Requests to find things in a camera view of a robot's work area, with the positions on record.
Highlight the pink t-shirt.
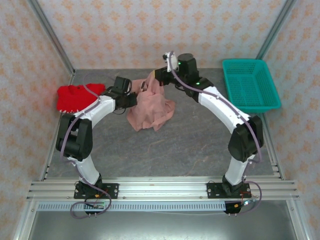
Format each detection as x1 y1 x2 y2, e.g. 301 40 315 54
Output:
126 70 176 133

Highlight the red t-shirt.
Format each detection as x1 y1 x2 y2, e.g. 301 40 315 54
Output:
56 83 107 113

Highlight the teal plastic basket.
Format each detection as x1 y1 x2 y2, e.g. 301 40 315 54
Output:
222 58 283 114

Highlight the small circuit board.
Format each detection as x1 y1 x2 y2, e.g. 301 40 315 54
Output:
233 199 254 209
84 201 106 210

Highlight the grey metal lower panel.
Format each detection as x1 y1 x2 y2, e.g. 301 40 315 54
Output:
27 211 300 240

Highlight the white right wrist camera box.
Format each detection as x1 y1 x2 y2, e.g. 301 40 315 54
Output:
162 51 180 73

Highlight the aluminium frame post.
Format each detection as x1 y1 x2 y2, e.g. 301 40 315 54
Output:
249 0 298 76
26 0 76 76

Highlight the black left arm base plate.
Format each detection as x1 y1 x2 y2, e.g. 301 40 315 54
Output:
73 182 120 200

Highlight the aluminium mounting rail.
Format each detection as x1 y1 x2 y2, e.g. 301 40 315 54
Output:
26 176 300 202

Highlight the slotted grey cable duct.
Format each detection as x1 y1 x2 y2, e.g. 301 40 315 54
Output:
37 201 227 212

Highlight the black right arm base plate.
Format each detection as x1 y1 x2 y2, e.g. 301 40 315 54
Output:
206 182 252 200

